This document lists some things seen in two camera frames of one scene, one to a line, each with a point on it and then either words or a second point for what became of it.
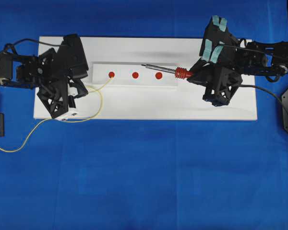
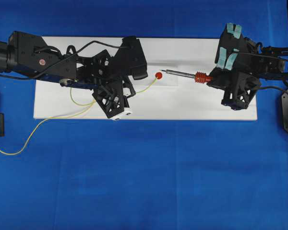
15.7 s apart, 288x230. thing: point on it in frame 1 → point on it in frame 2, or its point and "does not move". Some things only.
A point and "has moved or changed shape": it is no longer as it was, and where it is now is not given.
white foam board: (120, 88) does not move
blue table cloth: (47, 174) does not move
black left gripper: (54, 68) → (129, 60)
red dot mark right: (158, 75) does not move
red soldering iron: (180, 72) has moved or changed shape
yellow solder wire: (89, 87) has moved or changed shape
